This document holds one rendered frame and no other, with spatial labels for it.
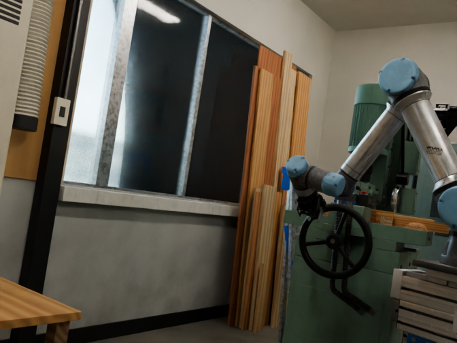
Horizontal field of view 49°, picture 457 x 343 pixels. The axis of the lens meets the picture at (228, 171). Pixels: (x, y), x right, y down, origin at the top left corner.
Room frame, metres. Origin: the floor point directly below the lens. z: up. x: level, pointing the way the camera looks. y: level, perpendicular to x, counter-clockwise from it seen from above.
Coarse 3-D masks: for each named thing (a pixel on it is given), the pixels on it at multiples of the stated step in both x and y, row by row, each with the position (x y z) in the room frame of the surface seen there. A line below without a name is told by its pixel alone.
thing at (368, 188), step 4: (356, 184) 2.19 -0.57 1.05; (360, 184) 2.18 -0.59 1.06; (364, 184) 2.18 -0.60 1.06; (368, 184) 2.17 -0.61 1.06; (372, 184) 2.23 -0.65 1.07; (360, 188) 2.18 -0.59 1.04; (364, 188) 2.18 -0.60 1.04; (368, 188) 2.17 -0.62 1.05; (372, 188) 2.23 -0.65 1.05; (356, 192) 2.19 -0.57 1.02; (368, 192) 2.18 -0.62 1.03; (372, 192) 2.24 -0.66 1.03; (372, 196) 2.25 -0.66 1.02
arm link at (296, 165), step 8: (288, 160) 1.65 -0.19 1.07; (296, 160) 1.63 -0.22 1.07; (304, 160) 1.62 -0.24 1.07; (288, 168) 1.63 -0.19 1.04; (296, 168) 1.61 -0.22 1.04; (304, 168) 1.61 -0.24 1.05; (296, 176) 1.63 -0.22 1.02; (304, 176) 1.62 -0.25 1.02; (296, 184) 1.67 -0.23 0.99; (304, 184) 1.63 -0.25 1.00
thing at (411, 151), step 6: (408, 144) 2.31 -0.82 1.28; (414, 144) 2.30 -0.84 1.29; (408, 150) 2.31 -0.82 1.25; (414, 150) 2.30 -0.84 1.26; (408, 156) 2.31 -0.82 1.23; (414, 156) 2.29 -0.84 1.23; (420, 156) 2.34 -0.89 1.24; (408, 162) 2.31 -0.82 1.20; (414, 162) 2.29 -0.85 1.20; (408, 168) 2.30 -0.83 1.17; (414, 168) 2.29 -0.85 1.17; (414, 174) 2.32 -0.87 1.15
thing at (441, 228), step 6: (396, 222) 2.14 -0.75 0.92; (402, 222) 2.13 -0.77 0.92; (408, 222) 2.12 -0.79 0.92; (414, 222) 2.11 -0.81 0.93; (420, 222) 2.09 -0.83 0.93; (426, 222) 2.08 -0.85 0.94; (432, 222) 2.07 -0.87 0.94; (432, 228) 2.07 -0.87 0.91; (438, 228) 2.06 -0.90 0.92; (444, 228) 2.05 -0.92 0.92
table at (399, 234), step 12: (288, 216) 2.21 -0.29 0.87; (324, 216) 2.14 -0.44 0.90; (324, 228) 2.03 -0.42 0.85; (372, 228) 2.04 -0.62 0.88; (384, 228) 2.01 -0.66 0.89; (396, 228) 1.99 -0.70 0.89; (396, 240) 1.99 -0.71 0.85; (408, 240) 1.97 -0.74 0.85; (420, 240) 1.95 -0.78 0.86; (432, 240) 2.12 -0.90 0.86
